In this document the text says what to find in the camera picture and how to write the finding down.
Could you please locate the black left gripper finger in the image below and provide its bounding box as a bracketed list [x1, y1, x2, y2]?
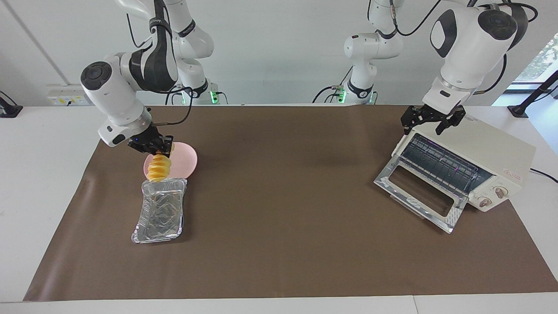
[436, 107, 466, 135]
[401, 106, 422, 135]

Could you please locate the yellow ridged bread loaf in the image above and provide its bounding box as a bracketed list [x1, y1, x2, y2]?
[146, 151, 172, 183]

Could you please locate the silver aluminium foil tray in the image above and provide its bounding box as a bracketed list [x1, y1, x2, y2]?
[131, 177, 188, 244]

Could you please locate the cream toaster oven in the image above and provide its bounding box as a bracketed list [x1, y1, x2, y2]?
[391, 114, 537, 213]

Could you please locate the pink round plate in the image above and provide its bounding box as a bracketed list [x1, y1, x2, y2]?
[143, 142, 198, 180]

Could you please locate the black desk clamp stand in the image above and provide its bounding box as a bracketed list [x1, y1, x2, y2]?
[0, 91, 23, 118]
[508, 70, 558, 118]

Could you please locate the window with green view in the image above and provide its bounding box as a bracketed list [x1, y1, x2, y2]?
[514, 33, 558, 84]

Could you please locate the brown table mat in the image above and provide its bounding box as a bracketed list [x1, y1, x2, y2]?
[23, 105, 558, 301]

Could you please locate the metal oven wire rack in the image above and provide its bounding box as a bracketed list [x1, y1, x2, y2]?
[399, 133, 496, 197]

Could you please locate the black right arm gripper cable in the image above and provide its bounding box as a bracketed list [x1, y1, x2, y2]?
[153, 85, 194, 128]

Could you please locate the black arm gripper cable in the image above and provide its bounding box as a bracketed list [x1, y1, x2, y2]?
[474, 3, 539, 95]
[153, 85, 194, 128]

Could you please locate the black right arm base cable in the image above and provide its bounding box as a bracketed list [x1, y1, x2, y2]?
[164, 84, 186, 106]

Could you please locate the black arm base cable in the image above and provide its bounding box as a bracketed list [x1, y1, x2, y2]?
[312, 65, 354, 104]
[164, 84, 186, 106]

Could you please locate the glass oven door, silver frame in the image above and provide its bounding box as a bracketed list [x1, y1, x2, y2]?
[374, 155, 470, 234]

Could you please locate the black left arm gripper cable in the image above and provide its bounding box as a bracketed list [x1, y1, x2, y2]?
[474, 3, 539, 95]

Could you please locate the black left arm base cable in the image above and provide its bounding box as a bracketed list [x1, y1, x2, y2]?
[312, 65, 354, 104]

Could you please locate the white wall socket strip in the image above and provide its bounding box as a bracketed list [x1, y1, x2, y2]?
[46, 84, 94, 106]

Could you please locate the black oven power cord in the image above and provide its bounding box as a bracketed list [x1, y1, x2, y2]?
[530, 168, 558, 184]

